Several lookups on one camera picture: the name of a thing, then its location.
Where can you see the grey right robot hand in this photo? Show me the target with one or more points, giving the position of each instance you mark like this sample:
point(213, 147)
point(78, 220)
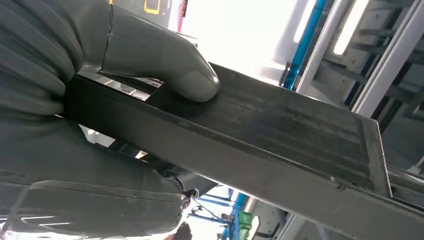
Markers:
point(149, 49)

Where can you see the blue metal post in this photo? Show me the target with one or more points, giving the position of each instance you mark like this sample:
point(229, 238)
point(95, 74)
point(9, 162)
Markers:
point(304, 46)

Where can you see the person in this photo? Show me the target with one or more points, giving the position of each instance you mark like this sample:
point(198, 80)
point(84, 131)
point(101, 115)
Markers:
point(180, 232)

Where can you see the green plastic crate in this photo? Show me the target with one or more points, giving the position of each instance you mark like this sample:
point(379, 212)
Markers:
point(245, 222)

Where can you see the blue metal shelf rack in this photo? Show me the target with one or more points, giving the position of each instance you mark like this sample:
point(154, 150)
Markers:
point(236, 215)

